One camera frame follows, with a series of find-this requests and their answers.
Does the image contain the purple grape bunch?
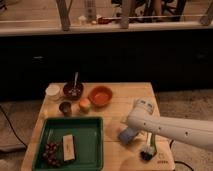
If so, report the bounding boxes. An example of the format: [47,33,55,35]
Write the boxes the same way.
[42,142,60,167]

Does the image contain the dark brown bowl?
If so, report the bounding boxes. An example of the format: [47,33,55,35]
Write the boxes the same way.
[63,82,84,101]

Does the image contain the orange green toy fruit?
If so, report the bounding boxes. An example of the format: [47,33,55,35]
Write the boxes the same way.
[79,98,91,113]

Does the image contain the green plastic tray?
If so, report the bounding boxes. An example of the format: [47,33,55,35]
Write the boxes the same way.
[32,117,104,171]

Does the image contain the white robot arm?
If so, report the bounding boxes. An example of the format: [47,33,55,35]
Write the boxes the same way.
[126,99,213,152]

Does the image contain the dark small cup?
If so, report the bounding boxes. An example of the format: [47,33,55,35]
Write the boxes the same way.
[59,101,72,116]

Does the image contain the blue sponge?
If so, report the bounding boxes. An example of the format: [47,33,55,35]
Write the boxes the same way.
[118,127,139,145]

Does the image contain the metal spoon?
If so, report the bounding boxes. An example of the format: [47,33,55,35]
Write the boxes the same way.
[72,72,79,97]

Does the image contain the black floor cable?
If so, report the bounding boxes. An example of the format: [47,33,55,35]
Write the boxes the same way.
[0,105,28,149]
[169,139,195,171]

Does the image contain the white small cup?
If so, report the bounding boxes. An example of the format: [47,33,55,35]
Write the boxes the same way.
[45,84,60,100]

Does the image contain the black floor cable left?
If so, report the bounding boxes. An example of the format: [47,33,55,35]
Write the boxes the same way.
[0,105,28,149]

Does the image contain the green white dish brush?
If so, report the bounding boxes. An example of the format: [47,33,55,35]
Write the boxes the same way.
[140,132,157,161]

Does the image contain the black floor cable right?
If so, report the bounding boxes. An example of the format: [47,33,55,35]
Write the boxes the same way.
[169,139,195,171]

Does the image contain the beige rectangular block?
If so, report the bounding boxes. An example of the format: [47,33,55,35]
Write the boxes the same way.
[63,134,75,161]

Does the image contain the red bowl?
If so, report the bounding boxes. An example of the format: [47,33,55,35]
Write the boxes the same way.
[88,86,113,107]

